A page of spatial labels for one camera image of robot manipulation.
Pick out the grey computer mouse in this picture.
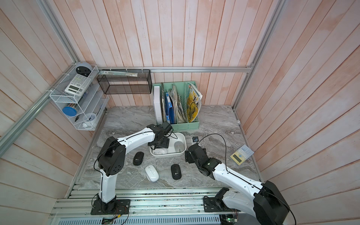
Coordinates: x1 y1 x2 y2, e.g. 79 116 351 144
174 141 185 153

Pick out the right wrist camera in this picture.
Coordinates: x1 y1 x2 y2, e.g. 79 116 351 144
192 136 199 144

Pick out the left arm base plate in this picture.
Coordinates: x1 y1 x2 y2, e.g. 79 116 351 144
91 198 131 215

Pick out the white computer mouse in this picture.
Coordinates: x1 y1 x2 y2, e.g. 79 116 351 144
145 165 159 182

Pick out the white plastic storage box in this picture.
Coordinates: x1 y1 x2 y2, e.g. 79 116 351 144
149 133 187 158

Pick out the round black white speaker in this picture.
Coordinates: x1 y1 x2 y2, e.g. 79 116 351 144
76 62 93 77

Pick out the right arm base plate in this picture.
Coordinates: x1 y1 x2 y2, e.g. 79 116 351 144
202 187 237 212

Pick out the white binder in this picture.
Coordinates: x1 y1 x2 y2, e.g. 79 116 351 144
153 86 163 125

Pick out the green plastic file organizer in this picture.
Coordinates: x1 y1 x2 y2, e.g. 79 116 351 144
152 81 200 132

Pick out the white wire wall shelf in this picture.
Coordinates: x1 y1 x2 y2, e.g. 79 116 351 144
50 64 109 131

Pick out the small yellow calculator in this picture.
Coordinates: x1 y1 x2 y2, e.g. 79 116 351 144
230 144 254 166

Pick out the blue folder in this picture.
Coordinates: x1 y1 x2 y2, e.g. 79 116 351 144
165 92 175 124

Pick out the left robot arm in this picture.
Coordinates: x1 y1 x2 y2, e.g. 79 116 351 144
97 122 173 203

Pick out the small black Lecoo mouse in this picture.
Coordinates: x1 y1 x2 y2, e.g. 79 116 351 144
133 151 144 166

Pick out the blue round lid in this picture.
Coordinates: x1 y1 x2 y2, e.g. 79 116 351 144
62 105 77 117

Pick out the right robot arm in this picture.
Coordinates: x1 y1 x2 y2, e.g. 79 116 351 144
185 143 290 225

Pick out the grey papers bundle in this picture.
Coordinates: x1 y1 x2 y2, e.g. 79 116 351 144
168 84 188 124

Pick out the large black Lecoo mouse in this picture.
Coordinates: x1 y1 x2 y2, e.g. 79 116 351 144
171 164 182 180

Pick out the yellow comic magazine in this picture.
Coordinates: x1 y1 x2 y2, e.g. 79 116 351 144
186 82 203 122

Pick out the black wire mesh basket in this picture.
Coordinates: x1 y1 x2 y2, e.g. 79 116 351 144
97 69 152 95

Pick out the white desk calculator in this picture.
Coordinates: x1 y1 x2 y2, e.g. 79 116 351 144
65 74 91 96

